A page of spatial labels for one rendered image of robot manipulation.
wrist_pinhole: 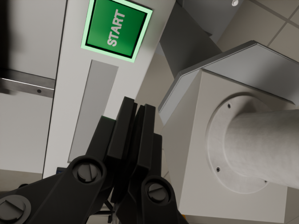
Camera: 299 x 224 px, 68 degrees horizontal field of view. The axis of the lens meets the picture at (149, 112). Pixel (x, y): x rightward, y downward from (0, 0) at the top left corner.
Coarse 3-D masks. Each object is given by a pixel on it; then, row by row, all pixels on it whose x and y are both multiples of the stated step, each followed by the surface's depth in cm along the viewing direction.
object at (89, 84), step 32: (160, 0) 21; (64, 32) 21; (160, 32) 22; (64, 64) 23; (96, 64) 24; (128, 64) 24; (64, 96) 26; (96, 96) 27; (128, 96) 27; (64, 128) 29; (64, 160) 33
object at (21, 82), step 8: (0, 72) 36; (8, 72) 37; (16, 72) 38; (0, 80) 35; (8, 80) 36; (16, 80) 36; (24, 80) 37; (32, 80) 37; (40, 80) 38; (48, 80) 39; (8, 88) 37; (16, 88) 37; (24, 88) 37; (32, 88) 37; (40, 88) 37; (48, 88) 37; (48, 96) 38
